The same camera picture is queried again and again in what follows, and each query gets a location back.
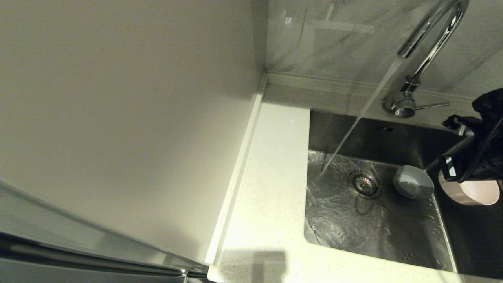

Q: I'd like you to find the round metal drain strainer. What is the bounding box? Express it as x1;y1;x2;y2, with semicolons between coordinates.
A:
348;170;382;200

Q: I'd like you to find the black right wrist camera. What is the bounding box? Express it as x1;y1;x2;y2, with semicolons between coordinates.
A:
441;115;476;137

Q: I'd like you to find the blue grey bowl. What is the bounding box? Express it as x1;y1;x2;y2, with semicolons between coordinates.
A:
392;165;435;199

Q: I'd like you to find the chrome gooseneck faucet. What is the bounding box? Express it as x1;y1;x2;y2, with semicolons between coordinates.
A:
383;0;470;119

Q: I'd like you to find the white countertop edge strip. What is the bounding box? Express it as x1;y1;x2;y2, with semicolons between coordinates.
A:
205;75;268;265

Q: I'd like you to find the stainless steel sink basin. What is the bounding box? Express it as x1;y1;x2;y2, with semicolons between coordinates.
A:
303;109;503;279

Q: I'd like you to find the white cabinet side panel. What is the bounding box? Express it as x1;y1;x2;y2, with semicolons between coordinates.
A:
0;0;268;263

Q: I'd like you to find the running water stream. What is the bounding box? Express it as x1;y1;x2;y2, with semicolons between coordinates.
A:
320;55;405;177

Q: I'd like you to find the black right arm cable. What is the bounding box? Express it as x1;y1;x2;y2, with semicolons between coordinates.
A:
458;118;503;184

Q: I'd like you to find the pink bowl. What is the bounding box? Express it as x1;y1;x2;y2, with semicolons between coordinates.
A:
438;169;500;206

